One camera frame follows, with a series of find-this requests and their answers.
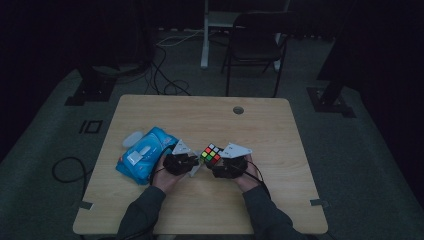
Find black tangled floor cables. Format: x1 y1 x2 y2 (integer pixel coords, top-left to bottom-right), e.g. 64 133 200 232
144 42 193 97

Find black folding chair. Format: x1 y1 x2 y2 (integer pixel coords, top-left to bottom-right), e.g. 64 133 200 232
220 11 298 98

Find right hand-held gripper cable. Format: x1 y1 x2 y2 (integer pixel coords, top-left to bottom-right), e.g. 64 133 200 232
245 159 273 201

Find hand-held gripper cable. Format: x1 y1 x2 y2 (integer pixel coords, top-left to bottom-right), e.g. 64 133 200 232
148 146 175 186
245 159 273 201

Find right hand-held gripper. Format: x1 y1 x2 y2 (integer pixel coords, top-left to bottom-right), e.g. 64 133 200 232
211 142 253 179

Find left hand-held gripper cable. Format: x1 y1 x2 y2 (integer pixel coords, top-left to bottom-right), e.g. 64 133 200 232
148 146 175 186

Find black floor cable loop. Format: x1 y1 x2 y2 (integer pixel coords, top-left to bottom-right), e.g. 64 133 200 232
51 156 90 201

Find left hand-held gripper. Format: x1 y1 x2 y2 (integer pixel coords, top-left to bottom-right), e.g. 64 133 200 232
162 138 200 177

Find person's right hand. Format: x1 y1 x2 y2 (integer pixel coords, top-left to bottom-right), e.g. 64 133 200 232
232 162 263 194

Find blue wet wipes pack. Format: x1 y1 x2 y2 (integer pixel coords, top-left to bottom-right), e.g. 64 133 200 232
115 126 180 186

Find person's left hand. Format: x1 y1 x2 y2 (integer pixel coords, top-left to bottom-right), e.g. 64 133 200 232
151 154 188 195

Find white floor cable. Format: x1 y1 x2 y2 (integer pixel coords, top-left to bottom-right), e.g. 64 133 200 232
155 28 205 48

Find black metal stand base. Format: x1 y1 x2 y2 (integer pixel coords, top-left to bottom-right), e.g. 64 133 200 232
64 65 118 107
306 75 357 119

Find multicoloured puzzle cube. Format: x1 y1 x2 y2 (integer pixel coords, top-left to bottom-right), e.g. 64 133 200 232
199 143 223 166

